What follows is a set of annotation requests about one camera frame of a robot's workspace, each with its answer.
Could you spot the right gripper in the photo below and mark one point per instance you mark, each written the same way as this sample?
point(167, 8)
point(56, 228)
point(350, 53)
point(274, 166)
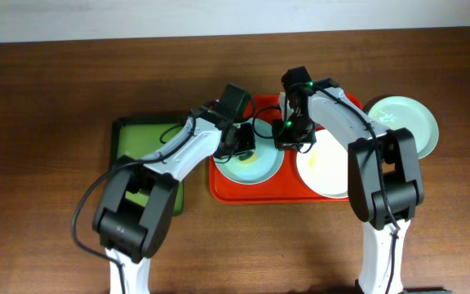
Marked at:
point(281, 141)

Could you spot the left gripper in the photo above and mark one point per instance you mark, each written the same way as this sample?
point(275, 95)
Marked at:
point(244, 144)

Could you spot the light blue plate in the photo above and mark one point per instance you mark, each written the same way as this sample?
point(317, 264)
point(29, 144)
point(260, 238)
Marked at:
point(263, 168)

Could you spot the cream white plate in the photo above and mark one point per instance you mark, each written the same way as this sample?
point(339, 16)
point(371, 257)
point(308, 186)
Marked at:
point(324, 168)

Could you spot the light green plate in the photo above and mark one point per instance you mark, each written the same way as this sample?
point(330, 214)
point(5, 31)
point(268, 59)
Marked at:
point(399, 112)

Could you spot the green yellow sponge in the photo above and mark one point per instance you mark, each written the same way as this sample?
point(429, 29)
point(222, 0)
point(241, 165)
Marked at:
point(248, 157)

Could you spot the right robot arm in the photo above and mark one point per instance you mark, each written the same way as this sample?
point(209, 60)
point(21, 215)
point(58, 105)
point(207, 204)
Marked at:
point(384, 179)

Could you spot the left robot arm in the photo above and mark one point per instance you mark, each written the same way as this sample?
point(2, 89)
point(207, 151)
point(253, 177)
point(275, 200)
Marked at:
point(135, 210)

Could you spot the red plastic tray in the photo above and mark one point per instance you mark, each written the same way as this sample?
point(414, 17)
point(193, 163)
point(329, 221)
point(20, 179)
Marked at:
point(284, 187)

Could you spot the dark green tray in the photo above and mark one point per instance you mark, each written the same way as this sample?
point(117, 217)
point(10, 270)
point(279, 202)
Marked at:
point(137, 136)

